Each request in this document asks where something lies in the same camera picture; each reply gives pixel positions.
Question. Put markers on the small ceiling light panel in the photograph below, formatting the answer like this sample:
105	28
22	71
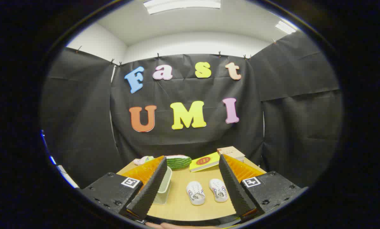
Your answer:
285	27

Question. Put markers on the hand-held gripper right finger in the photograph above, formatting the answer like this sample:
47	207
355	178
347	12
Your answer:
231	187

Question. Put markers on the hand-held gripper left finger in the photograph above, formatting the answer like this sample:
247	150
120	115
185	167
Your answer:
152	187

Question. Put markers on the pale translucent storage box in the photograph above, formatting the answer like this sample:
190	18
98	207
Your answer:
164	187

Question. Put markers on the white striped canvas shoe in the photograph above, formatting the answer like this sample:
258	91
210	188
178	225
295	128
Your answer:
218	189
195	190

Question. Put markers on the watermelon slice plush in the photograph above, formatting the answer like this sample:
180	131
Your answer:
179	163

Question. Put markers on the yellow book with red circle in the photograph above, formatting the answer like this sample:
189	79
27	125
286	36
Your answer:
204	161

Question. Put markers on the pink and green plush toy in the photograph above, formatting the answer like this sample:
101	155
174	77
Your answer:
142	160

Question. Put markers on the tan book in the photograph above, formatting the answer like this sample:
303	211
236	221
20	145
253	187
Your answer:
231	152

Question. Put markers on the large ceiling light panel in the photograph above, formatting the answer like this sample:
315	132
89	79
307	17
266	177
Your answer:
182	4

